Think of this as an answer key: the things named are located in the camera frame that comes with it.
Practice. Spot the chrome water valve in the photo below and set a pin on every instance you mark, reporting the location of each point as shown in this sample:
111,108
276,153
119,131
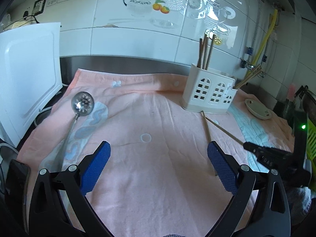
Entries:
248,66

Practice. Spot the white floral dish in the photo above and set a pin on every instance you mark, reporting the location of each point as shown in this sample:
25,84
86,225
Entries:
258,111

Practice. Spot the pink towel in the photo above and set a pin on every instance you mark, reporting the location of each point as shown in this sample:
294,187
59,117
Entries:
148,177

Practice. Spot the pink brush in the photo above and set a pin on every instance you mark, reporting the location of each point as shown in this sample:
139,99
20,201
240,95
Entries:
291,91

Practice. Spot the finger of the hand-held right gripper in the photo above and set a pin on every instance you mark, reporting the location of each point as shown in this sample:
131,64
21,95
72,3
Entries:
269,158

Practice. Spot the wall socket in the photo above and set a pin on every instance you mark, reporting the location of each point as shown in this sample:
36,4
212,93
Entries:
39,5

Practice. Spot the green plastic basket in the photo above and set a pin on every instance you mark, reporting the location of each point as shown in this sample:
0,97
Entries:
311,140

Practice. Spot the black phone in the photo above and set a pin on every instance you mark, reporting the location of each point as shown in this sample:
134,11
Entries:
17,177

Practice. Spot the person's grey clothing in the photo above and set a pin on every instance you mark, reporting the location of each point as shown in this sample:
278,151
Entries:
300,202

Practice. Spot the dark pot with lid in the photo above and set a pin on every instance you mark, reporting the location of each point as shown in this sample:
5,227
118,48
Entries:
309,103

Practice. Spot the yellow gas pipe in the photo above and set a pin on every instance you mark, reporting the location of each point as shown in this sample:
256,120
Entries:
267,33

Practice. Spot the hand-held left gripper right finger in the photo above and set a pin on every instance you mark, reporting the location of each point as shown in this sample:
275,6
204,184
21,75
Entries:
222,167

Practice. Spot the steel slotted spoon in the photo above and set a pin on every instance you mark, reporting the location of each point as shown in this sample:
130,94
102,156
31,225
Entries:
82,102

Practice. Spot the white plastic chopstick holder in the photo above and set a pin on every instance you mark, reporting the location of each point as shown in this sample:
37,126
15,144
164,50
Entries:
208,108

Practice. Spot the tableware and fruit wall decal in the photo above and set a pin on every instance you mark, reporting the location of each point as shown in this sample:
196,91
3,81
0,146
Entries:
160,6

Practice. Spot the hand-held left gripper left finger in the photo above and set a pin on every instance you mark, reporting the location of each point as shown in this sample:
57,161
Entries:
97,163

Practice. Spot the glass jar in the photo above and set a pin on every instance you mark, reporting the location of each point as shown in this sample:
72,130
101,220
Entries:
288,106

